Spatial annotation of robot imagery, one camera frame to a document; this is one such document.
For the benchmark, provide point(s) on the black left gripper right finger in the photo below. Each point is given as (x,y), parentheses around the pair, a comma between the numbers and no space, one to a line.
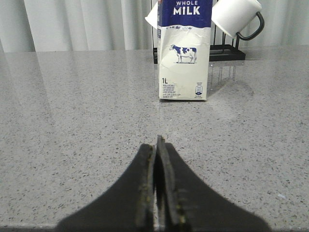
(187,204)

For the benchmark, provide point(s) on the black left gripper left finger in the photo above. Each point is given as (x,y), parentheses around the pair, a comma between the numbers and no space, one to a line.
(127,206)

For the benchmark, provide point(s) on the whole milk carton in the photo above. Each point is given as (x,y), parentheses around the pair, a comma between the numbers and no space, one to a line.
(183,48)

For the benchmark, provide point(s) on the black wire mug rack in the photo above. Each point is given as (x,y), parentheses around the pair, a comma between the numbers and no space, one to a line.
(222,51)

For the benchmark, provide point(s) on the white mug black handle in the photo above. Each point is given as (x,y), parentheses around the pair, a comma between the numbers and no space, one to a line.
(151,18)
(232,16)

